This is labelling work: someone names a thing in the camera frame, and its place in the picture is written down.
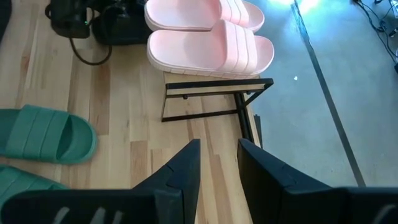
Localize black floor cable bundle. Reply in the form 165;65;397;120
353;0;398;74

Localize green rubber slide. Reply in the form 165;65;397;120
0;164;70;212
0;104;99;166

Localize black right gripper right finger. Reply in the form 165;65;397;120
238;138;398;224

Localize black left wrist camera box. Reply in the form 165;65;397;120
49;0;91;40

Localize pink rubber slide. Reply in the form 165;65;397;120
144;0;266;34
146;19;275;80

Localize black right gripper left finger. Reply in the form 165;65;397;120
0;139;201;224

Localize black left camera cable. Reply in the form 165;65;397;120
68;37;113;67

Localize black rubber slide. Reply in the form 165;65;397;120
0;0;12;43

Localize wooden shelf with black frame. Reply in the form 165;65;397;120
160;71;275;144

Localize black aluminium table frame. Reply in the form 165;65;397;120
253;114;264;149

